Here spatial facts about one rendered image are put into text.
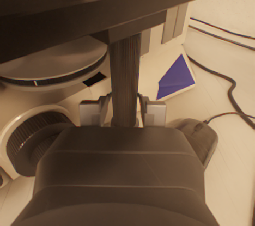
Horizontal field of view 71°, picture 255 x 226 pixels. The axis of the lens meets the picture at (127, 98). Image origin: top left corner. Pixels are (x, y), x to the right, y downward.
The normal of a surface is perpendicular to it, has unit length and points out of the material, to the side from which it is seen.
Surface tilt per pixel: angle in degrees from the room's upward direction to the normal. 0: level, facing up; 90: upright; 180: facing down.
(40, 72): 0
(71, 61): 0
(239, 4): 90
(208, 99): 0
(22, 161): 90
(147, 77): 48
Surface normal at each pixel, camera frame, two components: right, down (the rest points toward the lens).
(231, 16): -0.72, 0.46
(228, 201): 0.01, -0.75
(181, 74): 0.52, -0.13
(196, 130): 0.25, -0.86
